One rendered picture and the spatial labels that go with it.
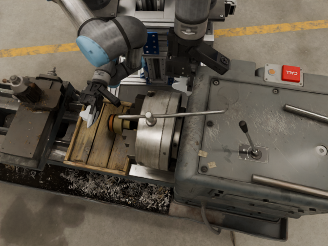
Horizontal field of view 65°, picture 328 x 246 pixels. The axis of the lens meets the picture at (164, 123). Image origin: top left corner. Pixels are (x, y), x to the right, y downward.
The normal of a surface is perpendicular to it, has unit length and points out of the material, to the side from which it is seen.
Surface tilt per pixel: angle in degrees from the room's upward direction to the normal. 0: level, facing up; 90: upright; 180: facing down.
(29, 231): 0
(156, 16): 0
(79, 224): 0
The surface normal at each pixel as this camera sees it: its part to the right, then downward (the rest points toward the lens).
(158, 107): -0.01, -0.51
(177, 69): -0.20, 0.78
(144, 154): -0.18, 0.59
